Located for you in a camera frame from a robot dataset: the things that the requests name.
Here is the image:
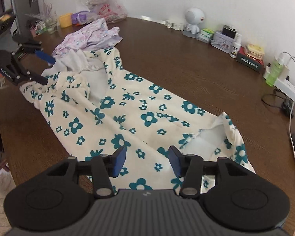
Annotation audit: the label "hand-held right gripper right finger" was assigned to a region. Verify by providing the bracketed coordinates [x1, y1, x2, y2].
[168, 146, 249, 199]

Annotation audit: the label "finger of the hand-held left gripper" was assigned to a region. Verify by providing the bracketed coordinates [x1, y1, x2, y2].
[12, 42, 56, 65]
[13, 65, 49, 86]

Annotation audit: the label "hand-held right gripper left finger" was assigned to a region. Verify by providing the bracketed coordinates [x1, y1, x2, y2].
[47, 146, 127, 199]

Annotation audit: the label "cream pants teal flower print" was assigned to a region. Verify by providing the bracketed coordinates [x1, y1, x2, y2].
[20, 47, 256, 197]

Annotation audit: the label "small glass jar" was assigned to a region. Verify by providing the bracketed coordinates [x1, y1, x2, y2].
[36, 21, 48, 35]

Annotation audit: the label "clear glass tumbler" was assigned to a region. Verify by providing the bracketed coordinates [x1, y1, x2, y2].
[45, 17, 58, 34]

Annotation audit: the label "yellow cup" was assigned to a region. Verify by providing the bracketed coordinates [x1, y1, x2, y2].
[58, 13, 73, 28]

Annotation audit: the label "lilac dried leaf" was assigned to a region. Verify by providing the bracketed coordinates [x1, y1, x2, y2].
[26, 0, 55, 24]

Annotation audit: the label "lilac floral garment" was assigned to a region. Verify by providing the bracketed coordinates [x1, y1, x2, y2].
[52, 18, 124, 57]

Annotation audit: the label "purple wipes packet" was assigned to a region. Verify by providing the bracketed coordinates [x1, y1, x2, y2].
[71, 11, 99, 25]

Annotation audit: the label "dark grey panel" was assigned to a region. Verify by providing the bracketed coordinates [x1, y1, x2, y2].
[9, 0, 40, 39]

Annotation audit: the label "white tissue pack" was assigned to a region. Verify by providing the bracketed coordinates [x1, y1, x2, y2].
[75, 0, 91, 13]

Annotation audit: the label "clear plastic bag red print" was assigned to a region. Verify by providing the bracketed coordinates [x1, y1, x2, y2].
[91, 1, 128, 24]

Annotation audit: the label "black box white lettering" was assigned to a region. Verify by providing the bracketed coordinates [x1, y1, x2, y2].
[236, 47, 265, 72]

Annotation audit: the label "printed tin box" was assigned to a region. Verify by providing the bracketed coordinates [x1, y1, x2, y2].
[210, 31, 236, 53]

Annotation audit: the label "white spray bottle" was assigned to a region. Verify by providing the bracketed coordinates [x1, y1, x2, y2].
[230, 34, 243, 59]

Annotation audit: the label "green white small boxes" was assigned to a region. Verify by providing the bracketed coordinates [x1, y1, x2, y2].
[196, 28, 215, 44]

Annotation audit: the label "small white holder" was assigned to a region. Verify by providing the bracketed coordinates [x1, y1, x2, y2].
[165, 20, 185, 31]

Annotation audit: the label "green spray bottle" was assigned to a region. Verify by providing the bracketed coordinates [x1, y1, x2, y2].
[265, 53, 286, 87]

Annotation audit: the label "white power strip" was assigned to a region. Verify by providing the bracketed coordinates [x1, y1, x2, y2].
[263, 66, 295, 102]

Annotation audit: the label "yellow card stack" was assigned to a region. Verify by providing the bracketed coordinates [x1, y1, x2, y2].
[244, 44, 265, 60]

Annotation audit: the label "small black box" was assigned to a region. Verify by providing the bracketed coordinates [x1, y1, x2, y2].
[222, 25, 237, 39]

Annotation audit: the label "white charger adapter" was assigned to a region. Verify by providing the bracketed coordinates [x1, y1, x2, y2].
[280, 65, 291, 80]

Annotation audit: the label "white robot toy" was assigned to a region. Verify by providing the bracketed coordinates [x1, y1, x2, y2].
[182, 7, 206, 39]

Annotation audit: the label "white cable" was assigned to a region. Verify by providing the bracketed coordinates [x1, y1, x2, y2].
[281, 52, 295, 168]

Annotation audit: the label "black cable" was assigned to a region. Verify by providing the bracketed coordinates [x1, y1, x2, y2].
[262, 93, 295, 118]

